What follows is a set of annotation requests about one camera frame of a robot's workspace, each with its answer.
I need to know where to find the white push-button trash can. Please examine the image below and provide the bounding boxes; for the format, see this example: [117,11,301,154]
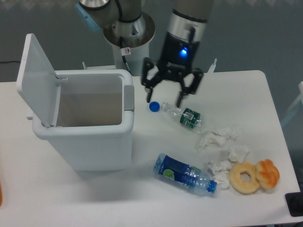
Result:
[17,34,134,171]

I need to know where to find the clear green-label plastic bottle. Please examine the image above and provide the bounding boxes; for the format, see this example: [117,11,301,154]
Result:
[161,102,205,134]

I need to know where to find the blue bottle cap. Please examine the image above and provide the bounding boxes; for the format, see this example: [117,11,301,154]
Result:
[149,101,160,113]

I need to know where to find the orange object at edge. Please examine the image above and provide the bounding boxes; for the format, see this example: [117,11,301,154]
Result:
[0,182,3,206]

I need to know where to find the blue-label plastic bottle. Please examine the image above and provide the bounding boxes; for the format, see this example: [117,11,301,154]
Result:
[153,153,217,196]

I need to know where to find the crumpled white tissue lower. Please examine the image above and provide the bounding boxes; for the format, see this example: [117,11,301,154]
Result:
[208,160,232,190]

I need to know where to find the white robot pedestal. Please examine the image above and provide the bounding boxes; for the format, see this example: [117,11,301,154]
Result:
[82,11,166,77]

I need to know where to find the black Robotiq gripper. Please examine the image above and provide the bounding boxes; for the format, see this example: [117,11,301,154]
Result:
[141,32,204,107]

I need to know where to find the black device at edge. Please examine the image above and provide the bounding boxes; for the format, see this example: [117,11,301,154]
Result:
[285,192,303,217]

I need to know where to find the white frame far right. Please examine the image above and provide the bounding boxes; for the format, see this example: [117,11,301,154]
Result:
[280,81,303,128]

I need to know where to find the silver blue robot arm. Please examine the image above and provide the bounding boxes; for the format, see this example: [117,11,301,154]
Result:
[75,0,214,106]

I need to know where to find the white bracket right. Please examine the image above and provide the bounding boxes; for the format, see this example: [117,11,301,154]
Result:
[207,58,217,73]

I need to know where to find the crumpled white tissue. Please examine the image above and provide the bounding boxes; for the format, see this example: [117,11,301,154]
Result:
[228,145,250,163]
[208,160,232,190]
[197,127,241,152]

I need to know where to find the crumpled white tissue upper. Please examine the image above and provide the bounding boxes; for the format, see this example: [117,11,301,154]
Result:
[197,127,241,152]

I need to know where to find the orange twisted bread roll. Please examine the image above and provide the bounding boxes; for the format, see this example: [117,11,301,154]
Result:
[256,159,280,190]

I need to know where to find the plain ring doughnut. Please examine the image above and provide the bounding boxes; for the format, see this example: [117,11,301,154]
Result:
[229,162,260,194]

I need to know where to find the crumpled white tissue middle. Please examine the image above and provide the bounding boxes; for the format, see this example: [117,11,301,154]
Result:
[228,145,250,163]

